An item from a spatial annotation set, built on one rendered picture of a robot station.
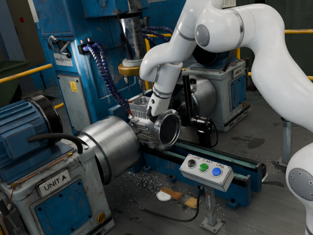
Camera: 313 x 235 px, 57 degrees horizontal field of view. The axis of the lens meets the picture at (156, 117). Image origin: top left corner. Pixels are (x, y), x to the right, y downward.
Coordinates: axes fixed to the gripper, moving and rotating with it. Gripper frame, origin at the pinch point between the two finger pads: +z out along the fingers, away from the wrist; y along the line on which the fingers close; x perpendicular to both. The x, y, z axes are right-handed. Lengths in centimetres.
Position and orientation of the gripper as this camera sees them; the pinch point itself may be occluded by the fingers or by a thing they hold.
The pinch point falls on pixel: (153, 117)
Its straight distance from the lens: 131.5
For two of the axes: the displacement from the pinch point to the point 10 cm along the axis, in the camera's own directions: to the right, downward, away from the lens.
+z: -2.4, 7.0, 6.8
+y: 6.6, -3.9, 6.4
